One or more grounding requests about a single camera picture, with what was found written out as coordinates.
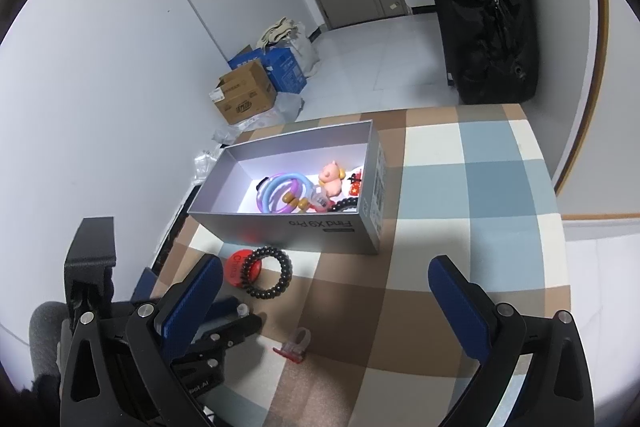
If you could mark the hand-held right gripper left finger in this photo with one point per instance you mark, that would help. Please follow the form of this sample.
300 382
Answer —
192 307

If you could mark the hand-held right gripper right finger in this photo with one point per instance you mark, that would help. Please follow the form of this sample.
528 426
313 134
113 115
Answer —
457 307

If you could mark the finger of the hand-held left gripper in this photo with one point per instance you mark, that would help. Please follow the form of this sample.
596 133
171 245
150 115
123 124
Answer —
225 307
145 282

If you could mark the red round badge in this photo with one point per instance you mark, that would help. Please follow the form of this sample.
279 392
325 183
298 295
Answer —
239 267

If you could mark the grey cardboard box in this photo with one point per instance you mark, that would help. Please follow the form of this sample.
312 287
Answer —
280 227

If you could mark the red charm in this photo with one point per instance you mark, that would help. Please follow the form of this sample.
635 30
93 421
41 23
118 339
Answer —
354 189

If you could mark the pink pig figure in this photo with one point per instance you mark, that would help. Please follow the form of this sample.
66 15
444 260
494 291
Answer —
331 177

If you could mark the person's left forearm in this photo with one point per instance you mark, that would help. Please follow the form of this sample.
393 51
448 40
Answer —
45 332

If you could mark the checked tablecloth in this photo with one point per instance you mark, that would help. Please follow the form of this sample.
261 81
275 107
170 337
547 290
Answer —
450 207

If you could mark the dark fuzzy cloth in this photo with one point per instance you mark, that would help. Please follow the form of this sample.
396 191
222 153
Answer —
20 399

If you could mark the clear plastic wrap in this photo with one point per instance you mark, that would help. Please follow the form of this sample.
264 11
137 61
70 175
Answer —
290 107

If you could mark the brown cardboard box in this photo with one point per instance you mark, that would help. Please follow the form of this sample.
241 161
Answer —
245 94

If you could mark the blue cardboard box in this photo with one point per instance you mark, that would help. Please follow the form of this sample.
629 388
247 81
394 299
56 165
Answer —
287 69

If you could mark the white cabinet with wood trim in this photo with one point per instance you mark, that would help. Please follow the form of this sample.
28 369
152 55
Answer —
615 107

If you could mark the white plastic bag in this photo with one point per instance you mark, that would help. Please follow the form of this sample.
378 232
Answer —
305 52

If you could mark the black backpack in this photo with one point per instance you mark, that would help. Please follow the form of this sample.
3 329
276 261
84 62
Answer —
480 7

